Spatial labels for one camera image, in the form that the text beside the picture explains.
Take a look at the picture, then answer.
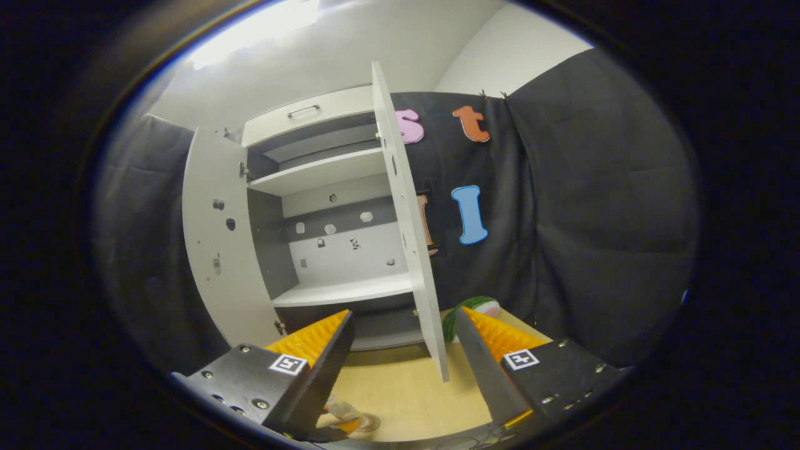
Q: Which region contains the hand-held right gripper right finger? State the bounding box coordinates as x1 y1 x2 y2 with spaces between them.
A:
454 306 629 429

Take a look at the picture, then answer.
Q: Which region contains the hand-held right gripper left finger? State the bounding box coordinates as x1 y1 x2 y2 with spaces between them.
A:
172 309 356 440

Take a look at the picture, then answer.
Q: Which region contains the clear bottle with orange label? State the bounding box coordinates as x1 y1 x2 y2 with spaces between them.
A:
320 394 381 436

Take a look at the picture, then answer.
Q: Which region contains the white cabinet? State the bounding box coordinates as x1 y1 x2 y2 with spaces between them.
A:
241 84 438 351

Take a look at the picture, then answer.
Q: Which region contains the white cabinet door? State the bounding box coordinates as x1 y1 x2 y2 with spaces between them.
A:
181 127 282 348
371 61 451 383

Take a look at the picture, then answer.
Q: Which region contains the white cabinet shelf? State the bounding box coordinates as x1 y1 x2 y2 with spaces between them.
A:
248 147 388 198
272 272 414 308

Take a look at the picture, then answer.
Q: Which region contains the white cabinet drawer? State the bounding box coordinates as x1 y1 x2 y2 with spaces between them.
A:
241 86 376 149

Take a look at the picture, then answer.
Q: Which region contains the green striped watermelon toy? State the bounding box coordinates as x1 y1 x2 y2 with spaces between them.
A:
442 296 501 343

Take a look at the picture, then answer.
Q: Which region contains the black backdrop cloth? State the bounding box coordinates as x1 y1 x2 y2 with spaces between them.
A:
94 49 701 369

